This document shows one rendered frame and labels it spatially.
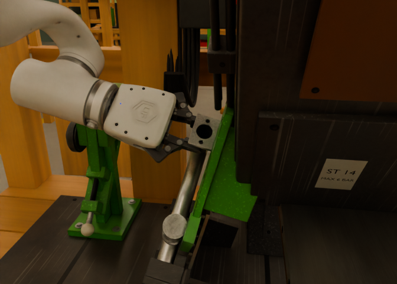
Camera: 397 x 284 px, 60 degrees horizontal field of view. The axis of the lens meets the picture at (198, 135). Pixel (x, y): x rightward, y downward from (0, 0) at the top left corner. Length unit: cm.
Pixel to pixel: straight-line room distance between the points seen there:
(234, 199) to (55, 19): 38
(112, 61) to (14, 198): 48
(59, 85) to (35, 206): 52
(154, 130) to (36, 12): 23
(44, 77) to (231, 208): 36
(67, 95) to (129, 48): 30
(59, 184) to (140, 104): 61
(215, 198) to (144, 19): 47
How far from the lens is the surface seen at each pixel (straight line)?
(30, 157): 109
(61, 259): 81
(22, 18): 53
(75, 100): 58
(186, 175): 66
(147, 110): 57
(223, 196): 51
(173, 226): 54
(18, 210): 105
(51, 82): 60
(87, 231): 79
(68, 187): 110
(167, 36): 82
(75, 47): 65
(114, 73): 97
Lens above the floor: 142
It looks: 23 degrees down
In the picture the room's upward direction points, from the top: straight up
